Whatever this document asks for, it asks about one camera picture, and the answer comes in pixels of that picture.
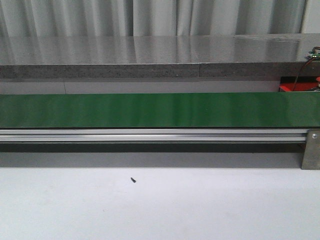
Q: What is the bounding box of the small green circuit board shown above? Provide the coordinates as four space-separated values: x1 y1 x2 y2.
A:
306 46 320 60

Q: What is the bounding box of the metal conveyor support bracket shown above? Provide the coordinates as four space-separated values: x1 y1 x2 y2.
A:
301 129 320 170

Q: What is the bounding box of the green conveyor belt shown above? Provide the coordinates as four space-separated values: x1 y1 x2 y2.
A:
0 92 320 128

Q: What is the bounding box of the grey stone counter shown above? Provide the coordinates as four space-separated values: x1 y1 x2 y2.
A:
0 33 320 79

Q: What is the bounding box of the red black wire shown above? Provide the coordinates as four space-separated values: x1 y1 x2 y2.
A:
292 46 320 92

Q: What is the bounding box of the aluminium conveyor frame rail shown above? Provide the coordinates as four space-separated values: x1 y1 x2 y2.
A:
0 128 308 142

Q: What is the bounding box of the red plastic tray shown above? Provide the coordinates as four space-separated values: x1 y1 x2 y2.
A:
279 76 319 92

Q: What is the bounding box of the grey curtain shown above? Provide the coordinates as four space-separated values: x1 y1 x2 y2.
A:
0 0 306 37

